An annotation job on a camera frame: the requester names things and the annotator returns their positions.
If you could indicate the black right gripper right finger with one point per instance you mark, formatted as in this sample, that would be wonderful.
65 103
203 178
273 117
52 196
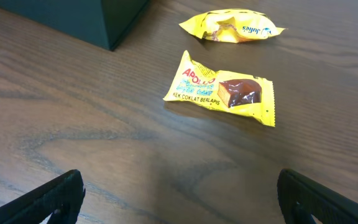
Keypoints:
302 200

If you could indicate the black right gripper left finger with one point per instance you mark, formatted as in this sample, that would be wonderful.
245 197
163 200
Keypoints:
59 201

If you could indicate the yellow Apollo cake packet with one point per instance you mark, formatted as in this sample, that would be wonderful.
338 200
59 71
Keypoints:
230 92

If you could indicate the black open box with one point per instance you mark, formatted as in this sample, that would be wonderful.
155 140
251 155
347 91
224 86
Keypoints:
103 23

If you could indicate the yellow Julies snack packet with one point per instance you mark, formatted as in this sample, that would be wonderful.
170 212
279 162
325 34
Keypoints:
231 25

